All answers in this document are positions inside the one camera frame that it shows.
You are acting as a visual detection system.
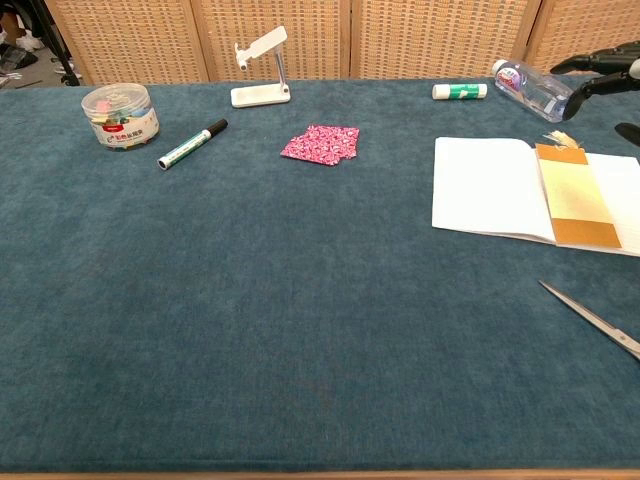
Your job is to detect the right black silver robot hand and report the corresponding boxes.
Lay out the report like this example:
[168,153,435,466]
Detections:
[549,40,640,149]

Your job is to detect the brown cream bookmark with tassel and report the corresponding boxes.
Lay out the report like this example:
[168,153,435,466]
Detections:
[534,130,623,250]

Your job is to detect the open white notebook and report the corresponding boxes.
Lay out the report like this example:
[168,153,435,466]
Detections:
[431,136,640,259]

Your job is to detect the clear plastic water bottle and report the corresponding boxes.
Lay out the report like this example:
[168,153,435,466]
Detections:
[491,58,576,124]

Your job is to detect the green white glue stick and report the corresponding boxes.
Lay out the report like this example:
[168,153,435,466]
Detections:
[432,82,489,101]

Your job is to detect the woven wooden folding screen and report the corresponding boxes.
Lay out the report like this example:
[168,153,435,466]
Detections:
[43,0,640,87]

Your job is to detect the pink patterned cloth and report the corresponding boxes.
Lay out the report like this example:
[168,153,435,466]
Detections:
[279,124,361,167]

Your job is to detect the white phone stand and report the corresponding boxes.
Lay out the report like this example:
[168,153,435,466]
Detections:
[230,25,292,110]

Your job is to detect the green white marker pen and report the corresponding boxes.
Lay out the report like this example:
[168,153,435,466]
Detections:
[157,117,230,172]

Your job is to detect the blue table mat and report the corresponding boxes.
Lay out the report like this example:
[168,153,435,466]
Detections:
[0,72,640,475]

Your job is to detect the clear jar of binder clips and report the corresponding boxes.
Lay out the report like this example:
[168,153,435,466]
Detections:
[80,82,161,153]

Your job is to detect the black tripod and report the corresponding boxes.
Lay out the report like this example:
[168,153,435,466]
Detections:
[27,0,82,87]

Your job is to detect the white sneaker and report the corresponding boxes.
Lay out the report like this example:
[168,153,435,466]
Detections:
[14,30,47,52]

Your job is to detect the black handled scissors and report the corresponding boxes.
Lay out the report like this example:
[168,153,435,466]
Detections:
[537,279,640,363]

